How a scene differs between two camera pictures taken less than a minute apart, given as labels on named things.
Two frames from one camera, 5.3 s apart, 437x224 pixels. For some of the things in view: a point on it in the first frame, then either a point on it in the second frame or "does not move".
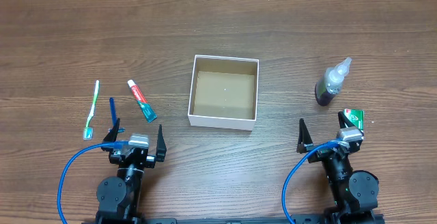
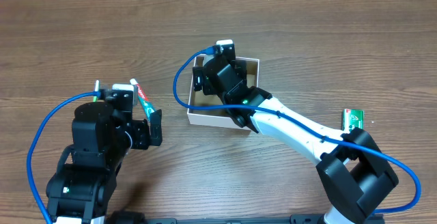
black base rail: x=231 y=220 does not move
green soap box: x=356 y=117 does not move
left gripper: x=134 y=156 -> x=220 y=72
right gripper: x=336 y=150 -> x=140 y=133
